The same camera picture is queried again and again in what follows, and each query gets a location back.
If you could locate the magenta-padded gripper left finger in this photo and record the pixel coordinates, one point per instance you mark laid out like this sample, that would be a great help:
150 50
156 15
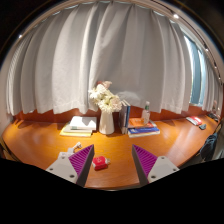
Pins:
63 166

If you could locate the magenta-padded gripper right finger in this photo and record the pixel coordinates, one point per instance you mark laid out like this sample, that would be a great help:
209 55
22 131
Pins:
161 166

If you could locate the red and white charger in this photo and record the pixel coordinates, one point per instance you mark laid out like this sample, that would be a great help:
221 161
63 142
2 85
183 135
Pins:
100 163

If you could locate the yellow flat book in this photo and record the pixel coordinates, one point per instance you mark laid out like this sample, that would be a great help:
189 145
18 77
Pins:
75 134

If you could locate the thin white green book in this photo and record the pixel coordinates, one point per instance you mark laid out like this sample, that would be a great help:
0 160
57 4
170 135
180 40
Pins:
75 130

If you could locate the blue flat book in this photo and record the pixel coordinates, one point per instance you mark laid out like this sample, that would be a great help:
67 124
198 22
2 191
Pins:
143 131

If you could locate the orange flat book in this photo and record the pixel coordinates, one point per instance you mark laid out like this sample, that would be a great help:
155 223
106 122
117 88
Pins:
141 123

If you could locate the thick white book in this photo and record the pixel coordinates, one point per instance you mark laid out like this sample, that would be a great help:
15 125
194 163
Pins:
83 122

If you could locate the dark chair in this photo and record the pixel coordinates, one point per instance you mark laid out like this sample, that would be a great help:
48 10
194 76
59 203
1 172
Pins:
210 146

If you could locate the clear bottle green cap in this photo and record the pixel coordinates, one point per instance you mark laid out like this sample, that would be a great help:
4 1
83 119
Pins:
145 115

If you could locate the small black item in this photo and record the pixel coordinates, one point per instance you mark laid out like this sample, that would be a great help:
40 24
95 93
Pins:
202 126

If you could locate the blue upright book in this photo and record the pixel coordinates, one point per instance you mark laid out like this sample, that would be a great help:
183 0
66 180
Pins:
128 116

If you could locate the white ceramic vase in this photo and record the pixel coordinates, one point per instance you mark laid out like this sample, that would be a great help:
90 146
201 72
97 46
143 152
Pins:
106 123

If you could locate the grey upright book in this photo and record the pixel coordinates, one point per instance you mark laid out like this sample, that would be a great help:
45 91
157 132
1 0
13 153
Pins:
123 116

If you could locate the white and pink flowers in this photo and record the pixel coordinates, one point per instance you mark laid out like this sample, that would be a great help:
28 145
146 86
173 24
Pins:
105 96

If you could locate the window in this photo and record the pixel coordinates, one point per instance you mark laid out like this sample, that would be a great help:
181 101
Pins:
196 76

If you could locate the white curtain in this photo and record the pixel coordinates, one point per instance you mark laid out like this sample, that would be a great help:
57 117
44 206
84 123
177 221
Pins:
83 56

